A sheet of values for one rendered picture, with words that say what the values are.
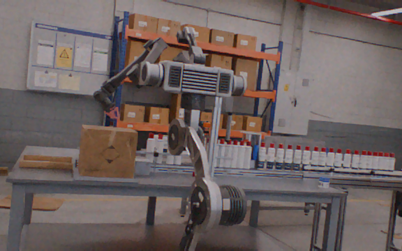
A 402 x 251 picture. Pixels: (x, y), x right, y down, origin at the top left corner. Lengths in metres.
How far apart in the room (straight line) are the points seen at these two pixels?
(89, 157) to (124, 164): 0.20
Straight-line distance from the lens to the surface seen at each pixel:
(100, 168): 2.58
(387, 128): 10.73
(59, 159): 3.12
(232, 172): 3.17
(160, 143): 3.02
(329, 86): 9.50
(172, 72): 2.28
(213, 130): 2.96
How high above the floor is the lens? 1.34
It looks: 3 degrees down
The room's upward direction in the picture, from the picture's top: 6 degrees clockwise
